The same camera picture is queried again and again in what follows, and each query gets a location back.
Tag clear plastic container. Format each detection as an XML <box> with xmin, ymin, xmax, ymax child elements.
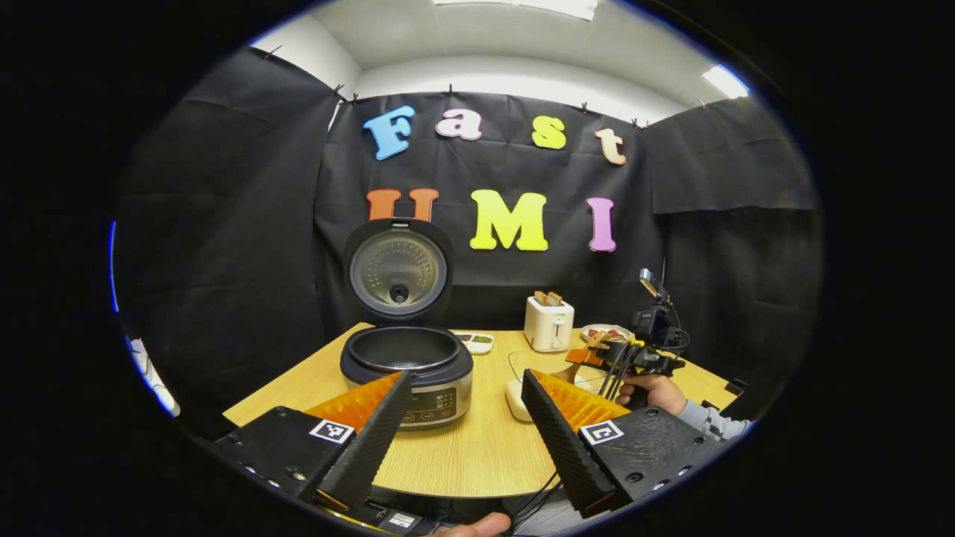
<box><xmin>505</xmin><ymin>349</ymin><xmax>609</xmax><ymax>424</ymax></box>

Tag black backdrop cloth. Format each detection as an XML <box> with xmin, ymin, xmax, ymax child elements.
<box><xmin>112</xmin><ymin>46</ymin><xmax>825</xmax><ymax>441</ymax></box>

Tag ceiling light panel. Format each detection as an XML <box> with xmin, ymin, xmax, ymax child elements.
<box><xmin>433</xmin><ymin>0</ymin><xmax>599</xmax><ymax>22</ymax></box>
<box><xmin>702</xmin><ymin>65</ymin><xmax>750</xmax><ymax>99</ymax></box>

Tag white object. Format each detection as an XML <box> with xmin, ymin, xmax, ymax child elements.
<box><xmin>125</xmin><ymin>336</ymin><xmax>181</xmax><ymax>418</ymax></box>

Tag white plate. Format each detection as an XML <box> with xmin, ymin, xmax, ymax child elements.
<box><xmin>580</xmin><ymin>324</ymin><xmax>634</xmax><ymax>345</ymax></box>

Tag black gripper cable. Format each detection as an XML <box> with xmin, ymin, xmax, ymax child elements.
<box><xmin>601</xmin><ymin>339</ymin><xmax>692</xmax><ymax>404</ymax></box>
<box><xmin>511</xmin><ymin>468</ymin><xmax>562</xmax><ymax>523</ymax></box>

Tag black silver rice cooker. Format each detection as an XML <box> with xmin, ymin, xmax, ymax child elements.
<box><xmin>339</xmin><ymin>218</ymin><xmax>475</xmax><ymax>432</ymax></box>

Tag wooden spoon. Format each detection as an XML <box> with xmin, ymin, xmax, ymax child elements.
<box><xmin>556</xmin><ymin>330</ymin><xmax>611</xmax><ymax>385</ymax></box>

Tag white toaster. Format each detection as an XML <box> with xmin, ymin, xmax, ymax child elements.
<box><xmin>524</xmin><ymin>296</ymin><xmax>576</xmax><ymax>354</ymax></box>

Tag person's grey trousers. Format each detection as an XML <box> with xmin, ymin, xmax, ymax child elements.
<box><xmin>513</xmin><ymin>498</ymin><xmax>592</xmax><ymax>537</ymax></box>

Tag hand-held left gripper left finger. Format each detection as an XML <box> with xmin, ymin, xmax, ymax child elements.
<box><xmin>213</xmin><ymin>371</ymin><xmax>413</xmax><ymax>515</ymax></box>

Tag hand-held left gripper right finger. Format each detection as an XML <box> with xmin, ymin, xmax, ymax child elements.
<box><xmin>521</xmin><ymin>368</ymin><xmax>728</xmax><ymax>521</ymax></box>

